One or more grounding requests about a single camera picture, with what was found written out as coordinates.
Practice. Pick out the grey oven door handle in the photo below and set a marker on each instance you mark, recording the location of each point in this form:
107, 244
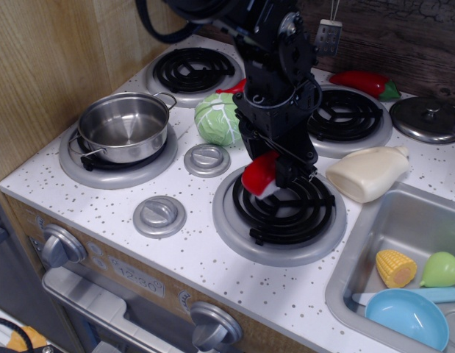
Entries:
110, 317

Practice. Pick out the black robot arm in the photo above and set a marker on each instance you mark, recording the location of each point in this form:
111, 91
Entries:
281, 93

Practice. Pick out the black burner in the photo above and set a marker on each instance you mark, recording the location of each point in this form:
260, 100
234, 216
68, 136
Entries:
192, 74
293, 226
346, 121
126, 177

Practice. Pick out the light blue toy ladle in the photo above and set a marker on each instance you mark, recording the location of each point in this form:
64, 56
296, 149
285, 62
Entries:
411, 312

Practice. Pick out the back left black burner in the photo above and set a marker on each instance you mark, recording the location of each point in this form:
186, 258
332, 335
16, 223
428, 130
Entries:
192, 74

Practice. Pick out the green toy pear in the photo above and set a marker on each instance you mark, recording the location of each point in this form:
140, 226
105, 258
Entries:
439, 271

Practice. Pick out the yellow toy corn piece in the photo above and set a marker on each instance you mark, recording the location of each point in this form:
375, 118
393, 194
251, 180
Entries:
395, 269

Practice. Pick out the grey oven knob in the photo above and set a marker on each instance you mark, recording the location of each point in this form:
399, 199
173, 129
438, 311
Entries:
215, 329
61, 247

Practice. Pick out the grey stovetop knob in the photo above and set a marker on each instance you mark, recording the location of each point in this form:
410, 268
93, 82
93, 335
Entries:
207, 160
159, 217

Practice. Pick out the front left black burner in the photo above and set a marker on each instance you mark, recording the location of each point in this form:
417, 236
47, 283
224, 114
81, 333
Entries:
126, 177

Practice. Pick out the grey stovetop knob front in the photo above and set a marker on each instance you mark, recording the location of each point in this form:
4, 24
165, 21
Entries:
159, 217

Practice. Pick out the left grey oven knob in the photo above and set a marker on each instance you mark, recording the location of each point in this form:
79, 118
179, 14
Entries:
61, 247

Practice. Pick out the hanging steel spatula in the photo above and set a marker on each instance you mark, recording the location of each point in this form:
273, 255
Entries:
328, 34

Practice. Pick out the steel toy sink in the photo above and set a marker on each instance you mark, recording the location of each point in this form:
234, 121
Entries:
406, 219

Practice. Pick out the grey stovetop knob middle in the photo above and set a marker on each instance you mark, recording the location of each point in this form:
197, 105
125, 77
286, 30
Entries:
207, 160

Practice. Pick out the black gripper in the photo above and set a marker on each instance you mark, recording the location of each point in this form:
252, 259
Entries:
282, 128

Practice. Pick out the red toy ketchup bottle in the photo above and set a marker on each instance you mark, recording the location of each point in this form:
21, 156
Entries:
238, 88

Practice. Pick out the steel pot lid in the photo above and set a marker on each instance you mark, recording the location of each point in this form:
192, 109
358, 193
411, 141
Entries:
427, 120

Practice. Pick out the right grey oven knob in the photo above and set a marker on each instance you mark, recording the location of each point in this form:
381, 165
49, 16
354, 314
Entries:
215, 329

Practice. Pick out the small steel pan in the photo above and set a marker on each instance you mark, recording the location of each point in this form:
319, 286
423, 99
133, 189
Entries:
125, 127

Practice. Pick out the red and white toy sushi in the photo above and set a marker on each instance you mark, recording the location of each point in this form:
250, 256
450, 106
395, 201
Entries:
259, 177

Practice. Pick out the red toy chili pepper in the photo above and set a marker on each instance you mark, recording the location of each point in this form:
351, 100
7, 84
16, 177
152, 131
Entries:
376, 85

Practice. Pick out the back right black burner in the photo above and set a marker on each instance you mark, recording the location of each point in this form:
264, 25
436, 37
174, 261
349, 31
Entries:
346, 121

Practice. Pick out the green toy cabbage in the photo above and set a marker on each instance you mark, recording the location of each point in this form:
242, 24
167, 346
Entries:
216, 121

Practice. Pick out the cream toy mayonnaise bottle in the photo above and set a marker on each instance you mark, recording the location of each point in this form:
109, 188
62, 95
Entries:
365, 175

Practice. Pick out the front right black burner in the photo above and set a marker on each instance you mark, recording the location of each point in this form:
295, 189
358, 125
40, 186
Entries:
293, 226

